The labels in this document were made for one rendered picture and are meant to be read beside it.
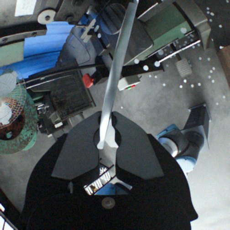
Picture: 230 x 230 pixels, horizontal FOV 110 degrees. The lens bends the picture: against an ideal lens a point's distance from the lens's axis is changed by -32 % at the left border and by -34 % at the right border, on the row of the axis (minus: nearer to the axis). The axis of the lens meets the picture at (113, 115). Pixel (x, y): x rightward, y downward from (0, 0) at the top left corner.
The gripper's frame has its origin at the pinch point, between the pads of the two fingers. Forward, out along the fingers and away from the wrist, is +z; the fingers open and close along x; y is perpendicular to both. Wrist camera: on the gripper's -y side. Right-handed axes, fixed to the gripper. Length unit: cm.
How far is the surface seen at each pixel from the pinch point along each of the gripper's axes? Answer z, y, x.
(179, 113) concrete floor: 77, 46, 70
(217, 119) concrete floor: 50, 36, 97
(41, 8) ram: 20.9, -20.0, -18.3
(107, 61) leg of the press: 56, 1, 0
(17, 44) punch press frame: 19.4, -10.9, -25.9
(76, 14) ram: 27.1, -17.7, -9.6
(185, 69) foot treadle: 67, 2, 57
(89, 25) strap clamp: 49, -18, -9
